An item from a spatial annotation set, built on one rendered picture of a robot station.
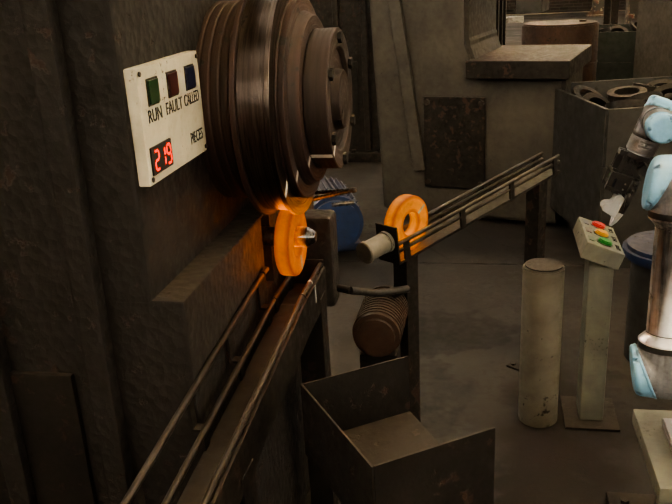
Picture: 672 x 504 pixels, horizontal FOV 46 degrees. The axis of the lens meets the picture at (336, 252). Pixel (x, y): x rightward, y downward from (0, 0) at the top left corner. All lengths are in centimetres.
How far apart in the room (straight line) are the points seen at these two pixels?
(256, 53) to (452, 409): 153
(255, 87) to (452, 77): 292
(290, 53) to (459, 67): 283
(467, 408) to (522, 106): 203
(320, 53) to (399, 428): 70
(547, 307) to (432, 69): 222
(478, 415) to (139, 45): 172
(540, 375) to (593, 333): 20
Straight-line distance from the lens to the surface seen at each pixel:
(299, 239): 169
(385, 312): 202
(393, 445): 137
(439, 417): 258
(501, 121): 426
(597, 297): 241
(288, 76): 147
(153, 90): 127
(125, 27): 125
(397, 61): 435
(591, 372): 252
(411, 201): 212
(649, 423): 207
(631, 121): 364
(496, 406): 265
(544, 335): 240
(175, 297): 131
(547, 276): 232
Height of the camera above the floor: 136
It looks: 20 degrees down
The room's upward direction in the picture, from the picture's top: 3 degrees counter-clockwise
